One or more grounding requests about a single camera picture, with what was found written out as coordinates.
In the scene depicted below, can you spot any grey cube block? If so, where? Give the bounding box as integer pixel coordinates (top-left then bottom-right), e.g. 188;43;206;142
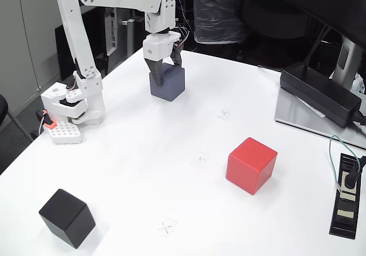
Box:
149;63;186;102

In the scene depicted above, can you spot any black cube block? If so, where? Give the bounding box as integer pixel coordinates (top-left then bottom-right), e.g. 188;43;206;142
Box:
38;189;97;249

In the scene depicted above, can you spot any grey computer tower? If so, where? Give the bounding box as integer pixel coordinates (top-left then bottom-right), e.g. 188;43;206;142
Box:
100;6;129;77

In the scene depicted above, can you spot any plastic wrapped black bin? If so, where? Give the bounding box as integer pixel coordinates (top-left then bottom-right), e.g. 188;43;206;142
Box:
189;0;246;45

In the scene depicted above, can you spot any black flat panel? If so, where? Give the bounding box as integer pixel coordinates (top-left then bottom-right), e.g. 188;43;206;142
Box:
54;6;109;81

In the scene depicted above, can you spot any white perforated clamp plate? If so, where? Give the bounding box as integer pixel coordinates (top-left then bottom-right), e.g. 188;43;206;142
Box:
42;121;83;145

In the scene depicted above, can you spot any red cube block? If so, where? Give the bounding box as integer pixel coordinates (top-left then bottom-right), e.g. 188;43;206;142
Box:
225;137;279;196

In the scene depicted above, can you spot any silver monitor stand base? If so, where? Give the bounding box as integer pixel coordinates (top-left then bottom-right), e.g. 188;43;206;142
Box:
274;87;366;150

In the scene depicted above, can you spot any black power adapter brick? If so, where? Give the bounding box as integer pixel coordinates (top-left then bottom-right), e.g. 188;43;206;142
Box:
279;62;363;128

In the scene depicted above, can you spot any white paper sheet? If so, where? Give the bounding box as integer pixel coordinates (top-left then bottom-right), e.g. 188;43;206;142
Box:
296;94;327;118

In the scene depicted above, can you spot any black office chair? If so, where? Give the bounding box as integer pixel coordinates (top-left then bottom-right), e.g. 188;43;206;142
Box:
0;94;35;142

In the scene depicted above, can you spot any silver monitor stand neck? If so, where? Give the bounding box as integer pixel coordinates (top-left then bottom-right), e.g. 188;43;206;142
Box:
328;34;366;93

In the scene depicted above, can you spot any white crumpled plastic bag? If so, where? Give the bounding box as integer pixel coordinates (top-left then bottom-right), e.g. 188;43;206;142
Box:
351;73;366;94

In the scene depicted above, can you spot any black power plug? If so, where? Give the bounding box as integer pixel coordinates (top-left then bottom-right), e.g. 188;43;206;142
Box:
343;155;366;190

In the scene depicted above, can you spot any black power strip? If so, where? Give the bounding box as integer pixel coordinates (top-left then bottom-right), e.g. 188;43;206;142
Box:
328;153;366;239

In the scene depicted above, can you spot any silver metal post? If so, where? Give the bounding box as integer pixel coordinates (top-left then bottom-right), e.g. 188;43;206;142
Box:
122;18;135;61

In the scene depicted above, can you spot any orange cable connector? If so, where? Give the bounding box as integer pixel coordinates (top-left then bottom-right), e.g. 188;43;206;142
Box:
36;110;57;138

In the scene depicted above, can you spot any thin green cable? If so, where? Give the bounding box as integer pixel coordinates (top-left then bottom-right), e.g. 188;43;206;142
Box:
328;135;363;194

